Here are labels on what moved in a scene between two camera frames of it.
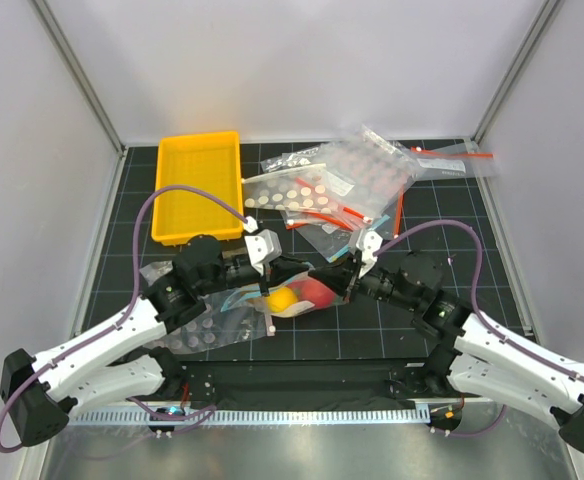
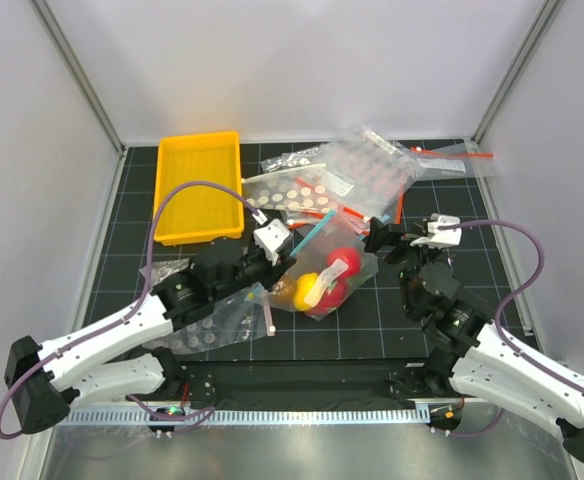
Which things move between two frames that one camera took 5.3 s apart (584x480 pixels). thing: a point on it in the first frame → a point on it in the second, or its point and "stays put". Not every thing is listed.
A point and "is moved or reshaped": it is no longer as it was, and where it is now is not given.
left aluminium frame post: (71, 59) stays put
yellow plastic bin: (210, 162) stays put
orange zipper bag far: (462, 159) stays put
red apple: (313, 291) → (350, 256)
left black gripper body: (233, 275) stays put
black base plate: (309, 380) stays put
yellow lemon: (281, 298) → (307, 293)
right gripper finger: (346, 269) → (381, 232)
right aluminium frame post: (541, 20) stays put
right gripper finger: (341, 280) → (373, 242)
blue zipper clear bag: (284, 299) is moved or reshaped
